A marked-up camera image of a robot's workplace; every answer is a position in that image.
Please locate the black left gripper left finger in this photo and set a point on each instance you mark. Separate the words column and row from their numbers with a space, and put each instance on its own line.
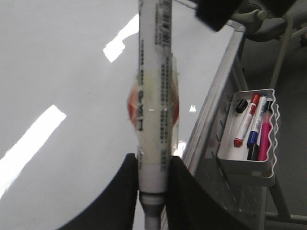
column 114, row 208

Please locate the white plastic marker tray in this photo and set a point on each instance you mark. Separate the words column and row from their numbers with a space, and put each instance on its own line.
column 234, row 159

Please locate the pink marker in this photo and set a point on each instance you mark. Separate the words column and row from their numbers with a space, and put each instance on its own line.
column 264, row 140

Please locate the grey metal whiteboard frame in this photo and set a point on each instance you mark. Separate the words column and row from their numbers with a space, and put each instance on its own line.
column 195, row 200

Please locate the black marker cap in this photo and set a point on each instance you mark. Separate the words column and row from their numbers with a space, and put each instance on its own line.
column 242, row 105

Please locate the red capped marker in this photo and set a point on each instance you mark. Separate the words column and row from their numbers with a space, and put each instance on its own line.
column 244, row 126

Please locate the red round magnet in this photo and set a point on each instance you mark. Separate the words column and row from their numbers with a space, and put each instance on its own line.
column 132, row 106

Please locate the white pegboard panel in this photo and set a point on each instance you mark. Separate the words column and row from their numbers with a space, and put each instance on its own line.
column 246, row 203

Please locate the blue capped marker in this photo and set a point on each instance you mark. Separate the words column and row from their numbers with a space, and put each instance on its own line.
column 255, row 128

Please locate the black capped marker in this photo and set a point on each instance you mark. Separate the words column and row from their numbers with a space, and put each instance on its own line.
column 253, row 150

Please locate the white whiteboard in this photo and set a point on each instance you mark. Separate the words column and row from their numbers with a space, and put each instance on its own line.
column 66, row 70

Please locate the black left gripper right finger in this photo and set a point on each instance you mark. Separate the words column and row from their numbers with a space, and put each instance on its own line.
column 189, row 207

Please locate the white black whiteboard marker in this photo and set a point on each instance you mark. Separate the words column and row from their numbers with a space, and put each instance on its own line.
column 154, row 107

